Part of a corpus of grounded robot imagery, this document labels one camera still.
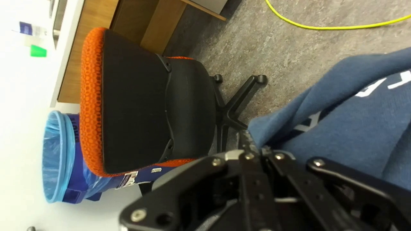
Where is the yellow cable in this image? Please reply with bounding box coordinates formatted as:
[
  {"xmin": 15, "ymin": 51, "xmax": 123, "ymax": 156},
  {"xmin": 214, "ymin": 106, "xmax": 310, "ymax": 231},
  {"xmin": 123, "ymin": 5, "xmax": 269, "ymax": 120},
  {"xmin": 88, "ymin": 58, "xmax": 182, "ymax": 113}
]
[{"xmin": 264, "ymin": 0, "xmax": 411, "ymax": 32}]

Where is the orange office chair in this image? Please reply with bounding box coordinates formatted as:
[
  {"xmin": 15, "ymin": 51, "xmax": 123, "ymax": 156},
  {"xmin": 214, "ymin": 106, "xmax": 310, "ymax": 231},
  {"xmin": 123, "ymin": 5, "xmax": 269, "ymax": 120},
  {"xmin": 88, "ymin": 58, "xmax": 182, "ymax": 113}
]
[{"xmin": 79, "ymin": 27, "xmax": 269, "ymax": 178}]

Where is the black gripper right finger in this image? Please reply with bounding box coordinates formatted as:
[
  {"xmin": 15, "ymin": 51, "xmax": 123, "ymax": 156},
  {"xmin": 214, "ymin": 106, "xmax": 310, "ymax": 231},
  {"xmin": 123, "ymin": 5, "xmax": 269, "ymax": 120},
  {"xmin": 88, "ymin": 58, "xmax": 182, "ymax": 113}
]
[{"xmin": 261, "ymin": 149, "xmax": 411, "ymax": 231}]

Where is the clear water bottle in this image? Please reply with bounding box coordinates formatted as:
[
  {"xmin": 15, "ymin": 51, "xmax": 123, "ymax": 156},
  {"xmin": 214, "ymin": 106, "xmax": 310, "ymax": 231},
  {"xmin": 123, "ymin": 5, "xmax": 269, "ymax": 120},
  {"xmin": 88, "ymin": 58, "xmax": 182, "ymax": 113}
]
[{"xmin": 19, "ymin": 20, "xmax": 48, "ymax": 37}]

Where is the white appliance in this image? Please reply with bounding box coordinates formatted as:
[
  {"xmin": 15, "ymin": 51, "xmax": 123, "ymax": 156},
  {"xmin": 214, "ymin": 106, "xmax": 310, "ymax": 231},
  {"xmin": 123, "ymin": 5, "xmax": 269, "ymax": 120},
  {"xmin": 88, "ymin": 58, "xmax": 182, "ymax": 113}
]
[{"xmin": 0, "ymin": 0, "xmax": 229, "ymax": 113}]

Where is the blue trash bin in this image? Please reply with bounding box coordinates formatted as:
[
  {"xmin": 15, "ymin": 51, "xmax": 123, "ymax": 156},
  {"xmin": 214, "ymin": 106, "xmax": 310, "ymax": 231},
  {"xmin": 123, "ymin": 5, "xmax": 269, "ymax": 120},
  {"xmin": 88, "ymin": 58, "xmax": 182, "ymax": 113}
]
[{"xmin": 42, "ymin": 109, "xmax": 173, "ymax": 205}]

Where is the blue hoodie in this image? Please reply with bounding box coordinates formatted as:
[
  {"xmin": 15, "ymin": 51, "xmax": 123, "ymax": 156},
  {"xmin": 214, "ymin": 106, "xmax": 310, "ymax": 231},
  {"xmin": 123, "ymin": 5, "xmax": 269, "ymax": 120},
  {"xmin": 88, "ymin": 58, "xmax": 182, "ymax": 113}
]
[{"xmin": 249, "ymin": 46, "xmax": 411, "ymax": 191}]

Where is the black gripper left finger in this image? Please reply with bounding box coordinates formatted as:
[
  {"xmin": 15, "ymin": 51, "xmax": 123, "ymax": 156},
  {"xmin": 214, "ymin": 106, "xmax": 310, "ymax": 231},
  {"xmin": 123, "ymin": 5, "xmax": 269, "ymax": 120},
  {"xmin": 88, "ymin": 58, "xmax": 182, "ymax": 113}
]
[{"xmin": 120, "ymin": 129, "xmax": 275, "ymax": 231}]

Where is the green cup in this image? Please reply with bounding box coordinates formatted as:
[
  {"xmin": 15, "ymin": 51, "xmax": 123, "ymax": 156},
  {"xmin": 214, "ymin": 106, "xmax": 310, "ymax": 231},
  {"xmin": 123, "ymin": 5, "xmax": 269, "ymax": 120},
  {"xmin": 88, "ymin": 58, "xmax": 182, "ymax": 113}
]
[{"xmin": 30, "ymin": 43, "xmax": 49, "ymax": 59}]

